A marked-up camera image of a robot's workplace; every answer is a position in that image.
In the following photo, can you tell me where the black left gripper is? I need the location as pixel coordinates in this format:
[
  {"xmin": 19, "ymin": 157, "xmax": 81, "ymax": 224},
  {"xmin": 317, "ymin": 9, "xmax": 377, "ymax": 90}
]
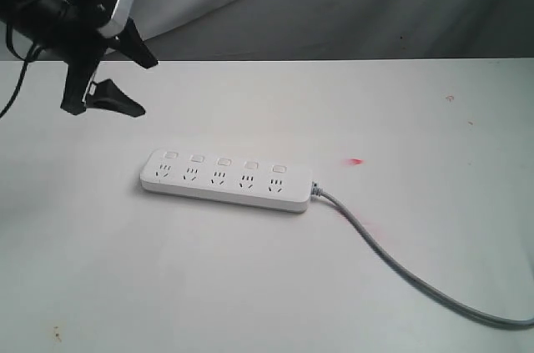
[{"xmin": 61, "ymin": 0, "xmax": 159, "ymax": 118}]

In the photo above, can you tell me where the white five-outlet power strip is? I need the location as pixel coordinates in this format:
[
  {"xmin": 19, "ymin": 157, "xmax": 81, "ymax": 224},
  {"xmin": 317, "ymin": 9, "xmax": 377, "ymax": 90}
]
[{"xmin": 139, "ymin": 148, "xmax": 314, "ymax": 213}]

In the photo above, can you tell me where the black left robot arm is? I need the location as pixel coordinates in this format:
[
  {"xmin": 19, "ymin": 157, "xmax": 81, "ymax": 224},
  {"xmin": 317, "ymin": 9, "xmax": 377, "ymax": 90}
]
[{"xmin": 1, "ymin": 0, "xmax": 158, "ymax": 118}]

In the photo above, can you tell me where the grey backdrop cloth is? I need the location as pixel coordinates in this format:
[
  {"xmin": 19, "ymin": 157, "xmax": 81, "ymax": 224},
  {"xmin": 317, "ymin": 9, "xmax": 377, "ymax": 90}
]
[{"xmin": 132, "ymin": 0, "xmax": 533, "ymax": 60}]

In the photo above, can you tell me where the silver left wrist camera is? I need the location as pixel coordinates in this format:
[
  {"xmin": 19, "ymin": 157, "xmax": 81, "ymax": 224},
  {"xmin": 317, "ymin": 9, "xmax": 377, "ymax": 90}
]
[{"xmin": 97, "ymin": 0, "xmax": 134, "ymax": 38}]

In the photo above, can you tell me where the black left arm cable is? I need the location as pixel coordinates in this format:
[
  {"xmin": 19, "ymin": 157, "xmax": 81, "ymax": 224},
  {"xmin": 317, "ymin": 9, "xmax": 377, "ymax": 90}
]
[{"xmin": 0, "ymin": 23, "xmax": 43, "ymax": 119}]

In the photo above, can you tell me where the grey power cable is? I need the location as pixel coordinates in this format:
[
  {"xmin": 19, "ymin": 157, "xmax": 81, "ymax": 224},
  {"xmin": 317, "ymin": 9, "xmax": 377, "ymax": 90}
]
[{"xmin": 310, "ymin": 180, "xmax": 534, "ymax": 330}]

